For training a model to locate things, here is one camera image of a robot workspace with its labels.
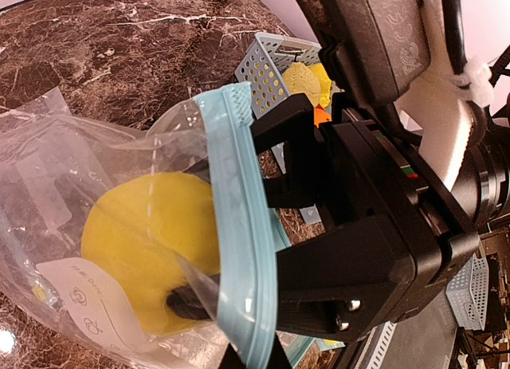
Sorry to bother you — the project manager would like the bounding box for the clear zip bag blue zipper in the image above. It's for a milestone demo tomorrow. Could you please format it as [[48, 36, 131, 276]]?
[[0, 80, 316, 369]]

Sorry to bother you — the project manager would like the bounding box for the slotted grey cable duct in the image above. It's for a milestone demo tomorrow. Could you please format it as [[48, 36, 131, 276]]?
[[355, 322, 397, 369]]

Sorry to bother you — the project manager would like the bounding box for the round yellow lemon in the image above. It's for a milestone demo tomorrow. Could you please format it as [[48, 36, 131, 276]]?
[[80, 172, 220, 336]]

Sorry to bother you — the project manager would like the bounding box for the orange fruit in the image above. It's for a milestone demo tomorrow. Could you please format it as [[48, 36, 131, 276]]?
[[314, 108, 332, 127]]

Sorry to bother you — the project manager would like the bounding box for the pale yellow potato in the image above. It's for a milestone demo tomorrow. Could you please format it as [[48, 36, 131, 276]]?
[[282, 62, 321, 107]]

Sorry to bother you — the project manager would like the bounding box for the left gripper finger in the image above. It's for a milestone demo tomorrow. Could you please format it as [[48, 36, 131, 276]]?
[[221, 336, 292, 369]]

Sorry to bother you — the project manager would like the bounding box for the light blue plastic basket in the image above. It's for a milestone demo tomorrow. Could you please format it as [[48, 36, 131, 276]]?
[[233, 32, 491, 332]]

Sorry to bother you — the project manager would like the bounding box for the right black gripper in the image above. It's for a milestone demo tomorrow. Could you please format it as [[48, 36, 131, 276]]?
[[167, 93, 479, 343]]

